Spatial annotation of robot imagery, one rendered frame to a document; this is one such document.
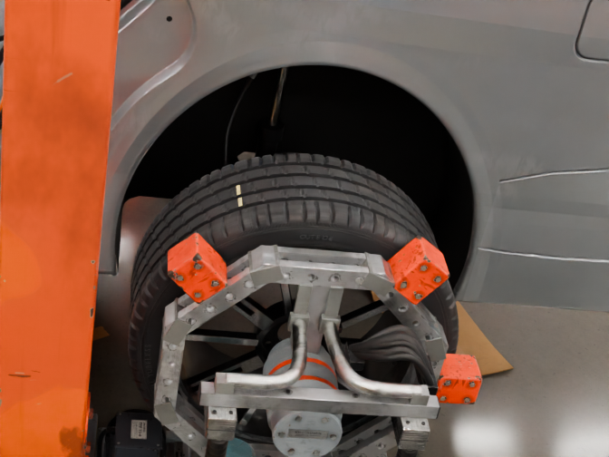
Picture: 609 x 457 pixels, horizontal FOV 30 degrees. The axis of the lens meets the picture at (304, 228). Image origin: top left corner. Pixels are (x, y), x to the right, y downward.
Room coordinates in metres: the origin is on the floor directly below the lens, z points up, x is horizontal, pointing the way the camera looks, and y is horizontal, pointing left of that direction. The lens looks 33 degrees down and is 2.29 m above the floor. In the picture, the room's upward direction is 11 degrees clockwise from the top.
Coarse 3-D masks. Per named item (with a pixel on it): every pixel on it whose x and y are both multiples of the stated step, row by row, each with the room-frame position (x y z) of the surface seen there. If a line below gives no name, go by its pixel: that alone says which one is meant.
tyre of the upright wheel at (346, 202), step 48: (192, 192) 1.88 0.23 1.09; (240, 192) 1.82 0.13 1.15; (288, 192) 1.81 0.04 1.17; (336, 192) 1.84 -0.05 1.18; (384, 192) 1.92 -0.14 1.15; (144, 240) 1.87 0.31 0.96; (240, 240) 1.72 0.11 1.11; (288, 240) 1.74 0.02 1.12; (336, 240) 1.75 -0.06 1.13; (384, 240) 1.77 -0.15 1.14; (432, 240) 1.94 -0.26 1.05; (144, 288) 1.71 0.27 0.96; (144, 336) 1.69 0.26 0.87; (144, 384) 1.69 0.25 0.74
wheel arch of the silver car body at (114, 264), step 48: (288, 96) 2.40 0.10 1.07; (336, 96) 2.42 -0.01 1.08; (384, 96) 2.44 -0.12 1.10; (192, 144) 2.35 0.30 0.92; (240, 144) 2.38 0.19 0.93; (288, 144) 2.40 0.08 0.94; (336, 144) 2.43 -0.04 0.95; (384, 144) 2.45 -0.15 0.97; (432, 144) 2.47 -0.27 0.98; (144, 192) 2.33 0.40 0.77; (432, 192) 2.48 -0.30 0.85
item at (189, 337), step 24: (288, 288) 1.76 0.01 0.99; (240, 312) 1.74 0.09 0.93; (264, 312) 1.76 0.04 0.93; (288, 312) 1.76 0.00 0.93; (360, 312) 1.80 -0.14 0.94; (384, 312) 2.02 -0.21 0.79; (192, 336) 1.73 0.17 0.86; (216, 336) 1.74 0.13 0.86; (240, 336) 1.75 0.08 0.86; (264, 336) 1.76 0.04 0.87; (192, 360) 1.83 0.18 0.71; (216, 360) 1.91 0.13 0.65; (240, 360) 1.75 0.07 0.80; (264, 360) 1.76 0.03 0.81; (192, 384) 1.73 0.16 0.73; (240, 408) 1.80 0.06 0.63; (240, 432) 1.73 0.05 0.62; (264, 432) 1.76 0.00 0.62
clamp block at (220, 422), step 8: (208, 408) 1.44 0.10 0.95; (216, 408) 1.44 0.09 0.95; (224, 408) 1.44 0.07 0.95; (232, 408) 1.45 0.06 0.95; (208, 416) 1.42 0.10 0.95; (216, 416) 1.42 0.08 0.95; (224, 416) 1.42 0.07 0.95; (232, 416) 1.43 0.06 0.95; (208, 424) 1.41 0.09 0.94; (216, 424) 1.41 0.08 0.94; (224, 424) 1.42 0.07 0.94; (232, 424) 1.42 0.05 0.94; (208, 432) 1.41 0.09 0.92; (216, 432) 1.41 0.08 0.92; (224, 432) 1.42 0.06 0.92; (232, 432) 1.42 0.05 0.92; (232, 440) 1.42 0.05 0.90
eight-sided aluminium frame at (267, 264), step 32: (256, 256) 1.67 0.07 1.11; (288, 256) 1.69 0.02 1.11; (320, 256) 1.71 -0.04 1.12; (352, 256) 1.72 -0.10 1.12; (224, 288) 1.63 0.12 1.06; (256, 288) 1.64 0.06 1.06; (352, 288) 1.68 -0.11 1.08; (384, 288) 1.69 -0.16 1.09; (192, 320) 1.63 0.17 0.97; (416, 320) 1.71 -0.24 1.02; (160, 352) 1.65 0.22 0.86; (160, 384) 1.61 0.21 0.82; (160, 416) 1.61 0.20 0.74; (192, 416) 1.67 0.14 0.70; (384, 416) 1.76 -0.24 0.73; (192, 448) 1.63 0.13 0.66; (256, 448) 1.70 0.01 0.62; (352, 448) 1.71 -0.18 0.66; (384, 448) 1.71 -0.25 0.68
